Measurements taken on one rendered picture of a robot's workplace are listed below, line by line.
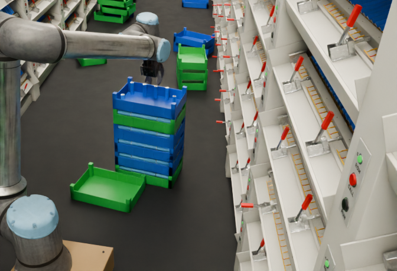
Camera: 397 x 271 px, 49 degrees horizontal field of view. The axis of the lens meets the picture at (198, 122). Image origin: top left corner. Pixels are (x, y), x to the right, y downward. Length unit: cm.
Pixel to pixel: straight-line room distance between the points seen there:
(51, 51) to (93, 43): 17
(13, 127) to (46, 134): 118
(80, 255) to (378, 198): 128
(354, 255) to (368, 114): 19
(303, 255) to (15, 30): 94
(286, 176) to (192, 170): 126
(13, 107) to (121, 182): 92
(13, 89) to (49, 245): 51
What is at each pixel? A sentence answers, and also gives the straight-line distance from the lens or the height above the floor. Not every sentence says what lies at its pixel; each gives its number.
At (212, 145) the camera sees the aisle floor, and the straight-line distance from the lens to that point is 253.
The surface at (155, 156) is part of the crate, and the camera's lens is 210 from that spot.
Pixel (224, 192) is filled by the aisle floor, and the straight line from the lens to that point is 220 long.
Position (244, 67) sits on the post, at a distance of 198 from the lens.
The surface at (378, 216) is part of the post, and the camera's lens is 60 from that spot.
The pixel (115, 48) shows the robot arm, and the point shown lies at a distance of 149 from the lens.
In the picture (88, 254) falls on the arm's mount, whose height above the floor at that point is 16.
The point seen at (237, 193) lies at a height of 16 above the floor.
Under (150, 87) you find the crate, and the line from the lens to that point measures 215.
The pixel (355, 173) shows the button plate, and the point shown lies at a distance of 61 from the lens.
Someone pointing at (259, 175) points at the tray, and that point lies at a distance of 141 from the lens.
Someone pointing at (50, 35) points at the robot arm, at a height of 96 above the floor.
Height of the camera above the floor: 139
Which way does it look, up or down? 30 degrees down
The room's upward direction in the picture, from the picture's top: 4 degrees clockwise
